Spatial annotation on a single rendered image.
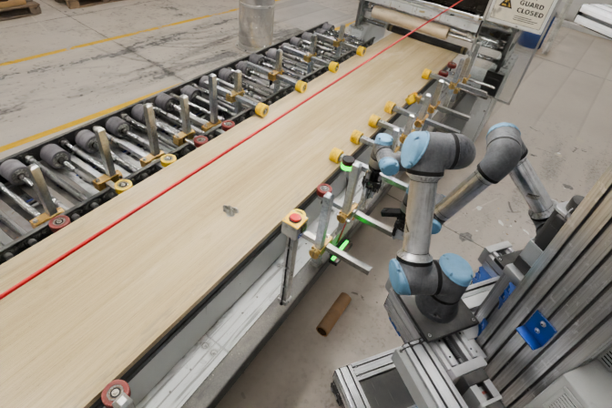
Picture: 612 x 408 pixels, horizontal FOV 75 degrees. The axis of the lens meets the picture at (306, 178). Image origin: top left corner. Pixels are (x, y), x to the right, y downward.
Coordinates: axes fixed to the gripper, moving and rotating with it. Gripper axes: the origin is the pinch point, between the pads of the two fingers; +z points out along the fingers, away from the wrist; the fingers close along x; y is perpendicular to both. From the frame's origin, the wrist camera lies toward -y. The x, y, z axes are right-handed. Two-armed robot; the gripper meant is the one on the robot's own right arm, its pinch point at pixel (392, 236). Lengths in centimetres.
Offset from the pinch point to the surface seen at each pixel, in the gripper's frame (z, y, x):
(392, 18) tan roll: -22, -117, 251
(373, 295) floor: 83, -2, 25
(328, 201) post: -31, -25, -31
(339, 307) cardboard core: 75, -15, -3
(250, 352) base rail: 13, -23, -82
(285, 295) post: 6, -25, -57
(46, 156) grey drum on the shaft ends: -1, -175, -69
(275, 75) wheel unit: -14, -132, 78
